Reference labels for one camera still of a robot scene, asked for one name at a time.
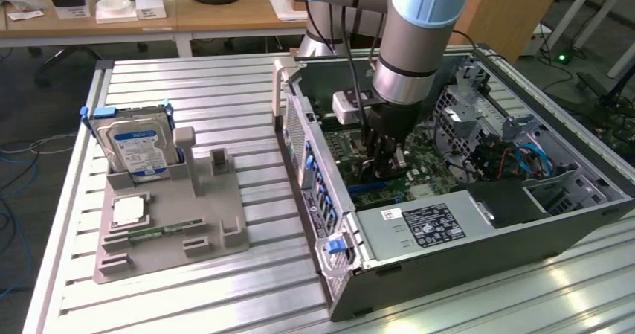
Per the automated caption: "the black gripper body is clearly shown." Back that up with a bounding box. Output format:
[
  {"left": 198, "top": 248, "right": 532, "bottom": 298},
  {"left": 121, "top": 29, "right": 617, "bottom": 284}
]
[{"left": 365, "top": 102, "right": 421, "bottom": 141}]

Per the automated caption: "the black graphics card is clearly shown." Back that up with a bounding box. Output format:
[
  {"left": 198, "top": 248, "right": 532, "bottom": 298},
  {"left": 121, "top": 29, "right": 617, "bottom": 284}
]
[{"left": 354, "top": 157, "right": 413, "bottom": 186}]

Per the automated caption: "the CPU socket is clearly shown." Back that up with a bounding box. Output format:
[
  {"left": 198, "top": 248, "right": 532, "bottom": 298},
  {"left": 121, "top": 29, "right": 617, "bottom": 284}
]
[{"left": 346, "top": 129, "right": 370, "bottom": 156}]

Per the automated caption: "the blue expansion slot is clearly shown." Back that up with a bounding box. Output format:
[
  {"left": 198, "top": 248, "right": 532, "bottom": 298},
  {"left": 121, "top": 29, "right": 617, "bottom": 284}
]
[{"left": 348, "top": 181, "right": 388, "bottom": 195}]

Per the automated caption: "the green motherboard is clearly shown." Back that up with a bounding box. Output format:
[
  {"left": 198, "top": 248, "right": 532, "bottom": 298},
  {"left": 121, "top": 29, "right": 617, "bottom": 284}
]
[{"left": 316, "top": 106, "right": 477, "bottom": 211}]

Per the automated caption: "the silver disk bay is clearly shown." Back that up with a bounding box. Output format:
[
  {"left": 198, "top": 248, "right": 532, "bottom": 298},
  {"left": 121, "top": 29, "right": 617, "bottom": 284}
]
[{"left": 429, "top": 84, "right": 505, "bottom": 145}]

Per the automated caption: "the grey power supply unit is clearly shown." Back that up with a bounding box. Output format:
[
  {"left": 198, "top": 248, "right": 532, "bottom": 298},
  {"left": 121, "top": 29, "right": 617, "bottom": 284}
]
[{"left": 354, "top": 190, "right": 497, "bottom": 263}]

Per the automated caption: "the black plastic shroud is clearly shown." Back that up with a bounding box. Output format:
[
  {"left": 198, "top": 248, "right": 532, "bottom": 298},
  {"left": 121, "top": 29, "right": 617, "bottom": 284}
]
[{"left": 466, "top": 180, "right": 550, "bottom": 226}]

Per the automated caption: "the open grey PC case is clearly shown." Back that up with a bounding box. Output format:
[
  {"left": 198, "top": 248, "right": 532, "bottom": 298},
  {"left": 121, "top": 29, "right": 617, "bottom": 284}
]
[{"left": 271, "top": 42, "right": 635, "bottom": 323}]

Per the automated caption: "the white paper stack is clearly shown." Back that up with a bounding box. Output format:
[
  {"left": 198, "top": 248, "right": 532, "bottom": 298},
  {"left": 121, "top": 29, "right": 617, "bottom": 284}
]
[{"left": 267, "top": 0, "right": 310, "bottom": 23}]

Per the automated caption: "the wooden cabinet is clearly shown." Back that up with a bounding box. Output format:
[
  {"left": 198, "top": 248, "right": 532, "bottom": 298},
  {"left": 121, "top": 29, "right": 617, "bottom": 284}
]
[{"left": 448, "top": 0, "right": 569, "bottom": 64}]

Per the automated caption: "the grey parts rack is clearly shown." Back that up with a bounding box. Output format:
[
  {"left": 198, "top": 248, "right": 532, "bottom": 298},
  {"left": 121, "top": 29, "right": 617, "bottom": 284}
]
[{"left": 91, "top": 125, "right": 249, "bottom": 286}]

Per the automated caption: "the wooden desk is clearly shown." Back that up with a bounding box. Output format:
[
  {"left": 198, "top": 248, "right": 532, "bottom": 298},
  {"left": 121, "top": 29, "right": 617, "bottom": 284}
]
[{"left": 0, "top": 0, "right": 311, "bottom": 48}]

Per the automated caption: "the hard disk with blue carrier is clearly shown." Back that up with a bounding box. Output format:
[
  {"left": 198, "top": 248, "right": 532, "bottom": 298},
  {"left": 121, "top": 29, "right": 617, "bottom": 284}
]
[{"left": 78, "top": 98, "right": 187, "bottom": 184}]

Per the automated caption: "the green RAM stick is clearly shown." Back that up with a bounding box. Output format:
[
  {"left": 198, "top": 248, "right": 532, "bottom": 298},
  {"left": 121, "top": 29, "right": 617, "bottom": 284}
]
[{"left": 126, "top": 220, "right": 206, "bottom": 243}]

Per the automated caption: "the silver CPU chip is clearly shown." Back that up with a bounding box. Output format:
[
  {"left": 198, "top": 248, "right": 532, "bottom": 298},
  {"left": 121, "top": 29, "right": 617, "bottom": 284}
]
[{"left": 110, "top": 196, "right": 149, "bottom": 226}]

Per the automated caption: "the white labelled box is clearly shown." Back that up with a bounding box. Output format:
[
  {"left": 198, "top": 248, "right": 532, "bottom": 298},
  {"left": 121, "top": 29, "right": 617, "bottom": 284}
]
[{"left": 133, "top": 0, "right": 167, "bottom": 21}]

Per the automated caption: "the white flat box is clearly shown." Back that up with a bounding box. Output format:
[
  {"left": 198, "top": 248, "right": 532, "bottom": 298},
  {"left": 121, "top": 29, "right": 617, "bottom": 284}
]
[{"left": 94, "top": 6, "right": 139, "bottom": 25}]

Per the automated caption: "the black topped white box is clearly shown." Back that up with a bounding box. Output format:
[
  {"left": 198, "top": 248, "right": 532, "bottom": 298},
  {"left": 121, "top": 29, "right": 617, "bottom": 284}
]
[{"left": 50, "top": 0, "right": 91, "bottom": 20}]

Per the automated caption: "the white paper slip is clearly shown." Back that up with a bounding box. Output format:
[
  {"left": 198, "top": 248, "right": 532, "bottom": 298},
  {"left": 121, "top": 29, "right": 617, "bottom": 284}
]
[{"left": 5, "top": 10, "right": 45, "bottom": 21}]

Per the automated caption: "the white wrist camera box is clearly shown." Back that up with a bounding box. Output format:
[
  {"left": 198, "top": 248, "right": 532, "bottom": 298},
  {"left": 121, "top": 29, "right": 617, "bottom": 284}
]
[{"left": 330, "top": 90, "right": 370, "bottom": 126}]

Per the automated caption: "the black cable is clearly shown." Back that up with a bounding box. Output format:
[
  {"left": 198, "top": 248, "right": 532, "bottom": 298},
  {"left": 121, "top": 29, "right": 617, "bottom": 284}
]
[{"left": 448, "top": 30, "right": 490, "bottom": 58}]

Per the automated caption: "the blue wire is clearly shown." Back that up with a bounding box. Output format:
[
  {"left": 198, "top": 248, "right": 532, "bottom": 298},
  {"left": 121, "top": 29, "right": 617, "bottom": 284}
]
[{"left": 514, "top": 142, "right": 554, "bottom": 181}]

